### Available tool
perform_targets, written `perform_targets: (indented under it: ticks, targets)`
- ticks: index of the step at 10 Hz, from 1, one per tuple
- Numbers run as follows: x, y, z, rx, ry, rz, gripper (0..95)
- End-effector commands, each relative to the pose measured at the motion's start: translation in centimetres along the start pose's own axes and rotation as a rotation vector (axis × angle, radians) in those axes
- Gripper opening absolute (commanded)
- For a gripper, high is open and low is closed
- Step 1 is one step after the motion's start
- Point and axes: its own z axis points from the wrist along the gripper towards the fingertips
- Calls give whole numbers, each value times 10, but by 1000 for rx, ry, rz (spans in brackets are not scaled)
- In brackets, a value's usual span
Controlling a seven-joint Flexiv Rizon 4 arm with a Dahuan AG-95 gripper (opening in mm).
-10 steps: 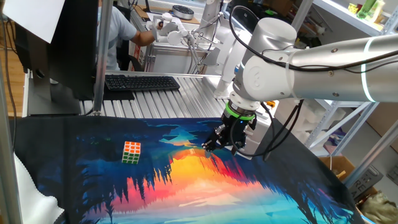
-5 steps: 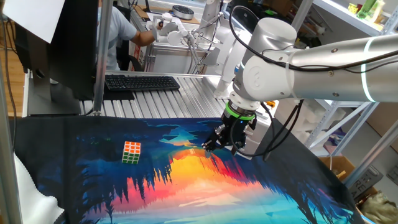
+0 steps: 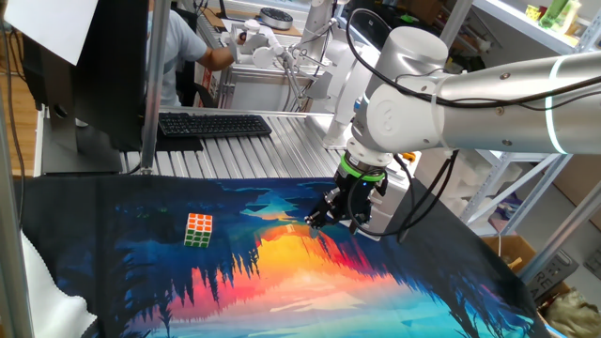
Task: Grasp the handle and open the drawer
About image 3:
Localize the round grey speaker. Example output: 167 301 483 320
259 7 295 31

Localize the white paper sheet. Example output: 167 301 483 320
3 0 100 67

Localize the green translucent bottle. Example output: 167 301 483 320
538 0 582 35

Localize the colourful forest sunset cloth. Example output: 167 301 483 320
21 174 553 338

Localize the aluminium frame post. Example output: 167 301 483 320
0 88 34 338
139 0 173 176

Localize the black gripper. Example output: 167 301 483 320
303 166 390 237

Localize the brown cardboard box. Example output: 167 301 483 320
481 234 536 274

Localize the black computer monitor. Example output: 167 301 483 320
21 0 150 176

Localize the orange green Rubik's cube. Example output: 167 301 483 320
183 212 214 249

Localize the white plastic drawer cabinet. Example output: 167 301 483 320
365 150 422 242

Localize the white underlay cloth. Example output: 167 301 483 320
21 232 98 338

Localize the black mouse pad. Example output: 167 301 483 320
154 125 205 153

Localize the white metal shelf rack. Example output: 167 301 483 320
440 0 601 283

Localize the beige crumpled bag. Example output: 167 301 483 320
544 288 601 338

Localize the person in light blue shirt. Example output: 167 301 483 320
146 8 208 108

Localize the person's bare forearm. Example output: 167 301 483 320
196 45 236 72

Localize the aluminium frame stand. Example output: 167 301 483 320
218 63 330 114

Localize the red white carton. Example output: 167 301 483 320
193 58 223 108

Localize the black keyboard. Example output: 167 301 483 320
158 111 273 139

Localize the white jointed teleoperation device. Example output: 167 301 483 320
220 18 330 112

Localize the grey lettered plate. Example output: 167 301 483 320
528 251 579 301

